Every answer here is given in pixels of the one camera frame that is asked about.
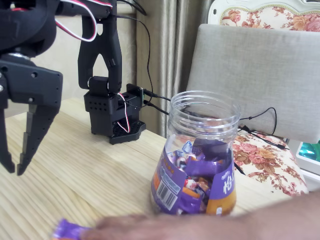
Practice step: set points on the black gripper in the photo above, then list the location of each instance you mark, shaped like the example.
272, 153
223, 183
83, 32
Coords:
31, 86

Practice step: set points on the purple orange candy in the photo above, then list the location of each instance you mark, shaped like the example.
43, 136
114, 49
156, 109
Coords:
67, 230

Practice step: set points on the person's bare forearm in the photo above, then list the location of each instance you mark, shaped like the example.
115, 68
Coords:
275, 220

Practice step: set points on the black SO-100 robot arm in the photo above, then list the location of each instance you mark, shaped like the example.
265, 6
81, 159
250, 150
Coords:
86, 62

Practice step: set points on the clear plastic candy jar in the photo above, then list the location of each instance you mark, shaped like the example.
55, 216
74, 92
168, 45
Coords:
197, 150

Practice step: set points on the person's bare hand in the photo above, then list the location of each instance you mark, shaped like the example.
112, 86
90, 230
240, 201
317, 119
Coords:
135, 228

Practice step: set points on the beige curtain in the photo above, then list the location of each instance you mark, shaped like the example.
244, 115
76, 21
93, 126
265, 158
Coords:
170, 50

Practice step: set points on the grey fabric cushion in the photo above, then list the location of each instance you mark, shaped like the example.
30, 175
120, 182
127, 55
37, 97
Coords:
250, 75

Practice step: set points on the floral upholstered white chair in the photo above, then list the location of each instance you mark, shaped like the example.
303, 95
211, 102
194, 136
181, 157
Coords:
265, 160

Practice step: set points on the white box with teal content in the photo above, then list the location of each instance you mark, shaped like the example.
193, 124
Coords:
310, 150

